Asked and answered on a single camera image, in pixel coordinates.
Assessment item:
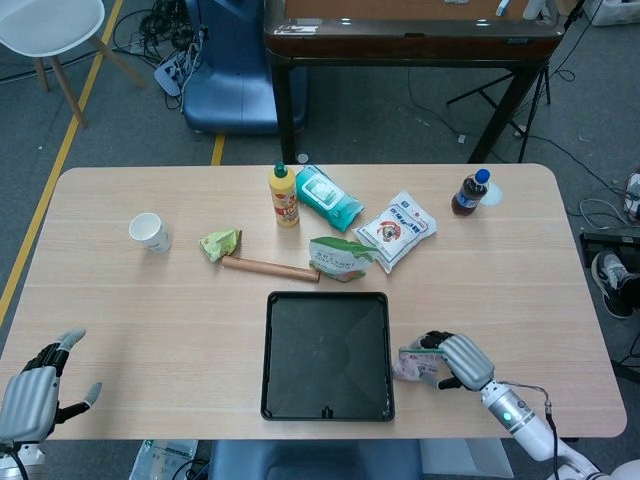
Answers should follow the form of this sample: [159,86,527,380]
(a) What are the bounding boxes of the white paper cup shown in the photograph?
[128,212,173,254]

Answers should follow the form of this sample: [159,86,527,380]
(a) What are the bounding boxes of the black white sneaker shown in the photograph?
[590,251,636,319]

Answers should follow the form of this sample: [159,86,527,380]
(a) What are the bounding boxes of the black tripod stand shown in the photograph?
[446,0,586,164]

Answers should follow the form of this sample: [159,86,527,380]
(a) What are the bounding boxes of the printed clear plastic bag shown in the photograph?
[130,438,200,480]

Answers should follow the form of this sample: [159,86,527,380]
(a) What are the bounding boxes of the white chair wooden legs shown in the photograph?
[0,0,151,129]

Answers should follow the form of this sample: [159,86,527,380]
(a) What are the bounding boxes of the green white corn starch bag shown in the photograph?
[308,235,380,281]

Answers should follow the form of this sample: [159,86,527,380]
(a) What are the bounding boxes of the teal wet wipes pack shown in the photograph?
[294,164,365,234]

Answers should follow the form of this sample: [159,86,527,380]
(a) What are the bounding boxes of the crumpled green wrapper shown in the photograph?
[198,227,244,265]

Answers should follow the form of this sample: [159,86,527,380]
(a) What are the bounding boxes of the blue chair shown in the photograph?
[180,0,309,136]

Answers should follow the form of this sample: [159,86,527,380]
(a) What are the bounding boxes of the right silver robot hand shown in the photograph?
[412,329,496,392]

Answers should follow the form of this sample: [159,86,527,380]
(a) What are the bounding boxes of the brown mahjong table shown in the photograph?
[263,0,564,165]

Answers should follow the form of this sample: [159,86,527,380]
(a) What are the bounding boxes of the white power strip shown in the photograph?
[153,49,201,97]

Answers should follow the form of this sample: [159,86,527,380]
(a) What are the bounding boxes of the white bag red blue print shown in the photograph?
[352,189,439,275]

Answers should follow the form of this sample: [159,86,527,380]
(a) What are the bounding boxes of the wooden rolling pin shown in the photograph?
[221,255,321,284]

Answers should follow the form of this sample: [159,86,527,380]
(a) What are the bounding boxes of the black cable tangle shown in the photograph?
[112,0,206,66]

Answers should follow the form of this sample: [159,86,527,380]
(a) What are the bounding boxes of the small pink snack packet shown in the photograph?
[391,346,449,384]

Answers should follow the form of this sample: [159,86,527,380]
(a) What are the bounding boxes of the yellow bottle green cap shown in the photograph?
[268,162,301,230]

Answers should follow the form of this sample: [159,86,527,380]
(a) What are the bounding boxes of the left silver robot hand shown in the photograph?
[0,327,104,444]

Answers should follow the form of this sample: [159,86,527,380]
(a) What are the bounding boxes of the white box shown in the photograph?
[418,439,515,480]

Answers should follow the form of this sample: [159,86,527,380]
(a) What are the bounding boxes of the black square tray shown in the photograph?
[259,291,396,424]

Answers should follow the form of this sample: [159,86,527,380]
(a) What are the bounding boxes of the black floor box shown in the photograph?
[579,232,640,274]

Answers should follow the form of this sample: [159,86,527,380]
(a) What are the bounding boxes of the red white floor item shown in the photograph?
[623,172,640,221]

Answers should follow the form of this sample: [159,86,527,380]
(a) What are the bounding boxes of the dark tea bottle blue cap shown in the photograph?
[451,168,492,217]

